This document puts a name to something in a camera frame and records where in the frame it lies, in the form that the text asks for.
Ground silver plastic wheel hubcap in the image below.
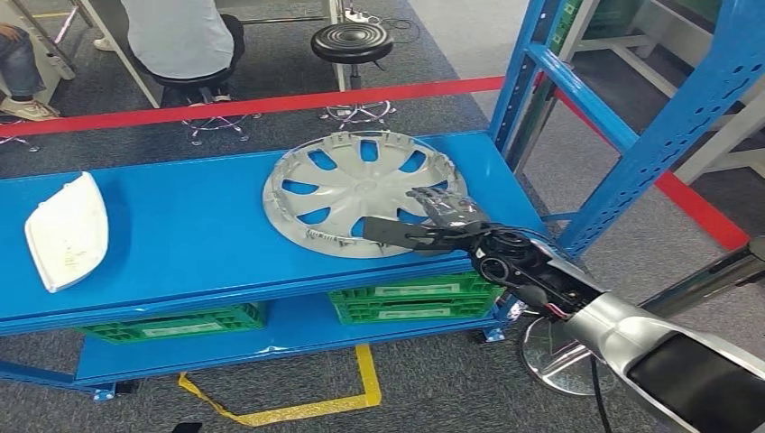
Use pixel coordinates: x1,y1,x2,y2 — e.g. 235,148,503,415
262,131,470,260

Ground blue metal shelf rack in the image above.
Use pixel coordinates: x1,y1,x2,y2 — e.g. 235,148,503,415
0,0,765,401

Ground black round stool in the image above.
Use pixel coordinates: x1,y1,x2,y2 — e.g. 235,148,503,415
310,23,397,130
149,69,261,148

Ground green plastic crate stack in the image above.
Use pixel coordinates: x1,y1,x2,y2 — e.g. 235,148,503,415
549,0,584,55

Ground white plastic mirror cover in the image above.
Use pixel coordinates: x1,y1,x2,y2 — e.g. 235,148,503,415
23,171,110,294

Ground dark grey metal post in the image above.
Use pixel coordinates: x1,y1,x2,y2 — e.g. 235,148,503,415
504,74,554,174

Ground chrome stanchion post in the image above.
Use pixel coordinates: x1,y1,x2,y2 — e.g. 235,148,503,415
518,235,765,397

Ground white table frame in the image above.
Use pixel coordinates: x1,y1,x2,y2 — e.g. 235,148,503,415
12,0,349,110

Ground white workbench frame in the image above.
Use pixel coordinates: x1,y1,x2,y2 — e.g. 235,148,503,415
561,0,765,187

